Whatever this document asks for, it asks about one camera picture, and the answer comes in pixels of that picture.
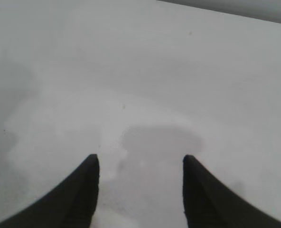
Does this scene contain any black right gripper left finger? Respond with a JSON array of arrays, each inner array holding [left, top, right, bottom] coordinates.
[[0, 153, 100, 228]]

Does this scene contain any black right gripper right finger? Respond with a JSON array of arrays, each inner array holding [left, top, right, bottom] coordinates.
[[182, 154, 281, 228]]

